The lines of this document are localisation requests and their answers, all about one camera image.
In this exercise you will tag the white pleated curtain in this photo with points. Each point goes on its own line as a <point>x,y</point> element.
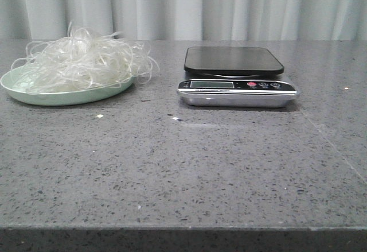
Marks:
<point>188,19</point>

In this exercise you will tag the light green round plate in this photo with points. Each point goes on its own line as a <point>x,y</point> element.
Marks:
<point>71,96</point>

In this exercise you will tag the black silver kitchen scale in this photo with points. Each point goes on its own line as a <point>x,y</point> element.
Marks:
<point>235,76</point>

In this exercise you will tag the white translucent vermicelli bundle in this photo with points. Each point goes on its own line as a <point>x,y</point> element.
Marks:
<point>82,40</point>

